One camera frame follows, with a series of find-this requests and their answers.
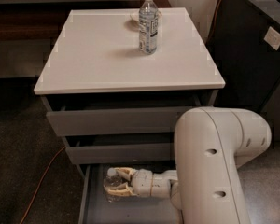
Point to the clear bottle red-blue label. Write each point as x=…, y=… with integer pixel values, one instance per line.
x=113, y=179

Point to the white-top grey drawer cabinet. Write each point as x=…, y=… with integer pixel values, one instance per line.
x=96, y=61

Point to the grey middle drawer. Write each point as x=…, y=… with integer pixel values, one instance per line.
x=118, y=148

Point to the grey drawer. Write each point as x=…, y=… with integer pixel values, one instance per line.
x=97, y=209
x=120, y=119
x=118, y=148

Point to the white wall outlet plate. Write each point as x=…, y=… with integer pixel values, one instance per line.
x=272, y=37

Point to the clear bottle white cap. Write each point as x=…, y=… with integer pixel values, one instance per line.
x=148, y=26

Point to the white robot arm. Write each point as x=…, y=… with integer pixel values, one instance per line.
x=210, y=144

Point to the grey bottom drawer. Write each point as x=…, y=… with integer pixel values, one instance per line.
x=97, y=209

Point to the dark counter cabinet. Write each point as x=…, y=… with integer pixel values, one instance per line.
x=248, y=64

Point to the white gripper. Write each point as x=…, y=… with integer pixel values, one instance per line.
x=142, y=183

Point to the grey top drawer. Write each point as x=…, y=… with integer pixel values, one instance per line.
x=120, y=119

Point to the dark wooden bench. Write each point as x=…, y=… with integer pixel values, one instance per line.
x=45, y=20

